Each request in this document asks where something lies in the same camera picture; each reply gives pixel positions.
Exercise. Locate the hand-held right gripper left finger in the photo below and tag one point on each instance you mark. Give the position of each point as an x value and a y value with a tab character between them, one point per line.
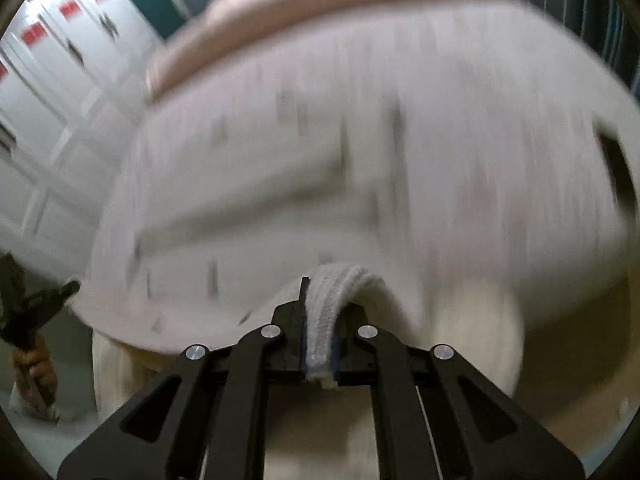
303	352

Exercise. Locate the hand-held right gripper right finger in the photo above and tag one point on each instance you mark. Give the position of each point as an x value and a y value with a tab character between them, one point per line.
338	360

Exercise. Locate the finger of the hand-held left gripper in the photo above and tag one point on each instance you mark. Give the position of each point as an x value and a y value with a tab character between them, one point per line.
55	296

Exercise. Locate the light pink printed shirt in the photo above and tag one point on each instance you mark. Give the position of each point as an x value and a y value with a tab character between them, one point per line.
380	160

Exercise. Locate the person's left hand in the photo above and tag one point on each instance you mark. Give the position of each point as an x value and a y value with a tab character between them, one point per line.
36	367

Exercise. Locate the row of white lockers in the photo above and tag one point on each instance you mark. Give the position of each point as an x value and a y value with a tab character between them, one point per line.
65	90

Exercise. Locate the blue slatted blind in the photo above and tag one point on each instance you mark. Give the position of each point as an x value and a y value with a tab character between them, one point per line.
575	5

